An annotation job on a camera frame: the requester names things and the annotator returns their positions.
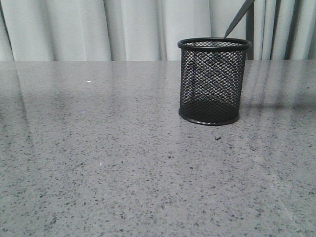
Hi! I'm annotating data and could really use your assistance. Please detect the grey pleated curtain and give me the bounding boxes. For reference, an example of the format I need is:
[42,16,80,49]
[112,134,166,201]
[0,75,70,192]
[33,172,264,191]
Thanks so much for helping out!
[0,0,316,61]

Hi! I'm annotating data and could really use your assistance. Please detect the grey orange handled scissors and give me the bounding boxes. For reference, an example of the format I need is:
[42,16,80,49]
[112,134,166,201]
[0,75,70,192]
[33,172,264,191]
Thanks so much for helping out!
[224,0,255,38]

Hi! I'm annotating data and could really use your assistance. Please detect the black mesh pen bucket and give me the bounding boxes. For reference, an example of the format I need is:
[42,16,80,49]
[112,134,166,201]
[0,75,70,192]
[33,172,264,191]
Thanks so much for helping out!
[177,38,252,126]

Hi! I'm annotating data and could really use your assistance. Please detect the dark vertical pole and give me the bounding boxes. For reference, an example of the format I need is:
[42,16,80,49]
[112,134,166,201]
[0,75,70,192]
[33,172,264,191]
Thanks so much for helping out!
[246,1,254,60]

